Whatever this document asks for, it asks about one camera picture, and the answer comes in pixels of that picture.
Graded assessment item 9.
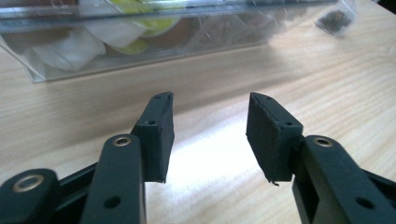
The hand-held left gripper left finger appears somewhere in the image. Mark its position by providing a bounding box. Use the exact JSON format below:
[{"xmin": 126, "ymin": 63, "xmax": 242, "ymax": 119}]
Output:
[{"xmin": 130, "ymin": 91, "xmax": 176, "ymax": 184}]

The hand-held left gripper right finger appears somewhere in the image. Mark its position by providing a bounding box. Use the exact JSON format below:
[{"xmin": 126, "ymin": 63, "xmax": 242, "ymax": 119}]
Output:
[{"xmin": 245, "ymin": 91, "xmax": 304, "ymax": 187}]

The clear plastic box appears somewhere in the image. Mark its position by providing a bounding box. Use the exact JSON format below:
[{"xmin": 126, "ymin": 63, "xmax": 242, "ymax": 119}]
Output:
[{"xmin": 0, "ymin": 0, "xmax": 344, "ymax": 84}]

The clear packet with dark tea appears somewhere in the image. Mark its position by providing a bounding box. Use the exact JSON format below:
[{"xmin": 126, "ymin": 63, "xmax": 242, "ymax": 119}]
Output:
[{"xmin": 315, "ymin": 0, "xmax": 359, "ymax": 39}]

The white packet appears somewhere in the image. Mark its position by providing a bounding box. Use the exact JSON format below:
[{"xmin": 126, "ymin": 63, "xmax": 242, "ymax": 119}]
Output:
[
  {"xmin": 30, "ymin": 28, "xmax": 107, "ymax": 73},
  {"xmin": 78, "ymin": 0, "xmax": 149, "ymax": 49}
]

